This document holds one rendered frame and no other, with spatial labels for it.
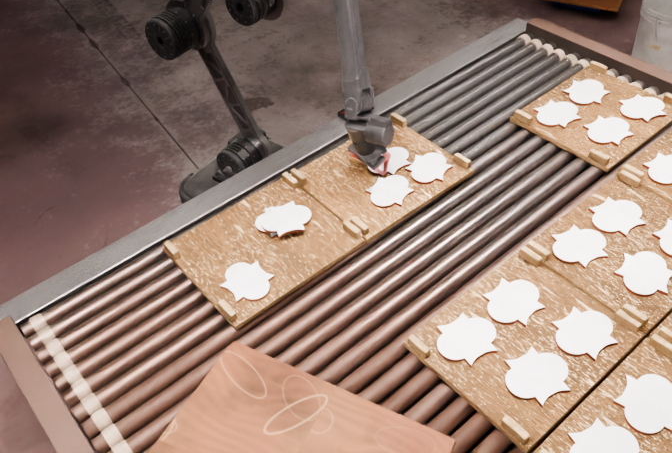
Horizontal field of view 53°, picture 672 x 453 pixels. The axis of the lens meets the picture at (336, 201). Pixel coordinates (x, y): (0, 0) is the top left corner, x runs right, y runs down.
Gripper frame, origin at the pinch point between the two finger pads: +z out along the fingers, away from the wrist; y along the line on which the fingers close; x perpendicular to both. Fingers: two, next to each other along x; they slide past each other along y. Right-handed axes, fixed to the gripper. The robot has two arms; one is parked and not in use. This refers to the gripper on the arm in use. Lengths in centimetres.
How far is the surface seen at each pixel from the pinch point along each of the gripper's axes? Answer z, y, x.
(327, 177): -3.2, 7.3, 11.9
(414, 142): 6.5, 1.5, -15.7
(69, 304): -26, 17, 84
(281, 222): -12.8, -1.0, 32.1
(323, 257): -8.7, -15.9, 31.5
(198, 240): -17, 12, 51
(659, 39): 145, 40, -204
